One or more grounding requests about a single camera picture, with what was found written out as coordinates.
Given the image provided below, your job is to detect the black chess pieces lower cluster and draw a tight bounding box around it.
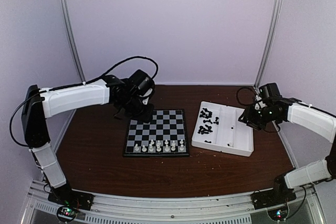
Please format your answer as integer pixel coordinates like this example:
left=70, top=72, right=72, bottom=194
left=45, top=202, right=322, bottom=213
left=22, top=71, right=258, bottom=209
left=197, top=125, right=213, bottom=134

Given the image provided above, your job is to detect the controller board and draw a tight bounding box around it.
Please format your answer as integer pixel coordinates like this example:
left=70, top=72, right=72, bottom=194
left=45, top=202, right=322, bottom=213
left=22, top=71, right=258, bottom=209
left=56, top=206, right=78, bottom=222
left=267, top=206, right=289, bottom=222

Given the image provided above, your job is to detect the aluminium frame post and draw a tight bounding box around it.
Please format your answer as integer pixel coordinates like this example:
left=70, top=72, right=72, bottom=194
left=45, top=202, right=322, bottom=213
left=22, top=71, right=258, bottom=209
left=60, top=0, right=86, bottom=82
left=254, top=0, right=283, bottom=89

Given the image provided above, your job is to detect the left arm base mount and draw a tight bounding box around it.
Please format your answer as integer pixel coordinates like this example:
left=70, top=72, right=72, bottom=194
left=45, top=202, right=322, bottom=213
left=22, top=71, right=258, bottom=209
left=48, top=183, right=94, bottom=210

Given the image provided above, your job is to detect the left aluminium frame post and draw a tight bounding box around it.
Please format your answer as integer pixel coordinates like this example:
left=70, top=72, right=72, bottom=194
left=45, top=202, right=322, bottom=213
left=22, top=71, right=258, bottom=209
left=60, top=0, right=86, bottom=82

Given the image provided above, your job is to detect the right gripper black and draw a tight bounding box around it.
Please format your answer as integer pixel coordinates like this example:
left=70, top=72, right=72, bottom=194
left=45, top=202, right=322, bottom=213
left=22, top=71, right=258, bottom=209
left=238, top=104, right=278, bottom=130

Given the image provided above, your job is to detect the black chess pieces upper cluster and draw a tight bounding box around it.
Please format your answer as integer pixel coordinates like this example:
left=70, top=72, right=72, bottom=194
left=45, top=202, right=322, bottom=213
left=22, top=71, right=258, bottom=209
left=199, top=108, right=219, bottom=125

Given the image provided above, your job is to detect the black chess pieces cluster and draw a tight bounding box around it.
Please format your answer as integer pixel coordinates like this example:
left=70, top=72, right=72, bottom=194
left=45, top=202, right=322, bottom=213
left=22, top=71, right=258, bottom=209
left=199, top=108, right=219, bottom=125
left=197, top=125, right=213, bottom=134

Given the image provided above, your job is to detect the aluminium front rail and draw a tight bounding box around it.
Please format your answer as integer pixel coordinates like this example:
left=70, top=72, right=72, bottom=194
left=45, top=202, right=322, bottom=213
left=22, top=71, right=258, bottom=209
left=18, top=180, right=327, bottom=223

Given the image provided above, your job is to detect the right aluminium frame post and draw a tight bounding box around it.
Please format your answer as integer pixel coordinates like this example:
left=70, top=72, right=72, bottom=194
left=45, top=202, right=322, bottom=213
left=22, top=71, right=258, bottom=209
left=254, top=0, right=283, bottom=89

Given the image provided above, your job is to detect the black cable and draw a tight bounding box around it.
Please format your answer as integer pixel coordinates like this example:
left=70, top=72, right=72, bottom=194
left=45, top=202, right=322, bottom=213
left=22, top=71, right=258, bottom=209
left=39, top=56, right=160, bottom=93
left=236, top=86, right=258, bottom=106

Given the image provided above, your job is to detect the right black cable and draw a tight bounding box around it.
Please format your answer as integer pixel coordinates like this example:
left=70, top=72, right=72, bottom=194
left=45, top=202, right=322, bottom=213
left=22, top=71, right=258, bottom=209
left=236, top=86, right=258, bottom=106

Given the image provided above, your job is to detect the white plastic tray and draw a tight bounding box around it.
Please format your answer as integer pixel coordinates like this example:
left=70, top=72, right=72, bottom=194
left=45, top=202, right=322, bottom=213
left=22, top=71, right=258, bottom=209
left=192, top=101, right=254, bottom=157

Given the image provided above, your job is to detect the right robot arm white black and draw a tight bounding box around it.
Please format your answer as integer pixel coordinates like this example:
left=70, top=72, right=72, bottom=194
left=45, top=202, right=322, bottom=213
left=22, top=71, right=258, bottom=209
left=238, top=97, right=335, bottom=204

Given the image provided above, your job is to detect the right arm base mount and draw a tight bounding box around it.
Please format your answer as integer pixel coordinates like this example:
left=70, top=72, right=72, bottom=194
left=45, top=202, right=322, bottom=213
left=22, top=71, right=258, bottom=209
left=251, top=175, right=297, bottom=210

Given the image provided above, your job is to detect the black white chessboard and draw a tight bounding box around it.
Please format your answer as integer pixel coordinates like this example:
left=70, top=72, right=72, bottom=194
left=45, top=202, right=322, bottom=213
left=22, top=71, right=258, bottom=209
left=123, top=109, right=190, bottom=157

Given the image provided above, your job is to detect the white chess king piece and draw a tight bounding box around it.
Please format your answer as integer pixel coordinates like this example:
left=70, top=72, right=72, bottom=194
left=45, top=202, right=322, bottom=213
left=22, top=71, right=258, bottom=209
left=156, top=144, right=161, bottom=153

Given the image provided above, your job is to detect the left black cable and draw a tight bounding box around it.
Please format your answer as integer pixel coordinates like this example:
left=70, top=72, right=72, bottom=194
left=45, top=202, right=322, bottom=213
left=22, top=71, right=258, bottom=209
left=39, top=56, right=160, bottom=93

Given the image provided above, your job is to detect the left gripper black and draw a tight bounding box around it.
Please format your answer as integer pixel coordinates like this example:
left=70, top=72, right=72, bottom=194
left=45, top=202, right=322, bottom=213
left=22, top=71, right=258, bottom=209
left=119, top=94, right=155, bottom=123

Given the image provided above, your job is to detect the white chess pieces pile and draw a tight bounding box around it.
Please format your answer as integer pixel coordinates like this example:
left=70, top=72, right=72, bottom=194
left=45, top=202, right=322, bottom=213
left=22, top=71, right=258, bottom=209
left=226, top=127, right=235, bottom=147

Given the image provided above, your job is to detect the right controller board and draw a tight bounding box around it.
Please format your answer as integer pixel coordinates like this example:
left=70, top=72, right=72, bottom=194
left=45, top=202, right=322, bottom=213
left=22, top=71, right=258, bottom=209
left=267, top=206, right=289, bottom=222

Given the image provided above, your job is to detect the left controller board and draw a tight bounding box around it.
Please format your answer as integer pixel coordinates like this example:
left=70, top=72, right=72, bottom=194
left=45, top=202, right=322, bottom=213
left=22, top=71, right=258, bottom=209
left=56, top=206, right=78, bottom=222

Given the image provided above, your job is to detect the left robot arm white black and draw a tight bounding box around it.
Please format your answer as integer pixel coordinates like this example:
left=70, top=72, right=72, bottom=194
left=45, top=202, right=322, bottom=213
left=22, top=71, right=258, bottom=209
left=18, top=71, right=155, bottom=205

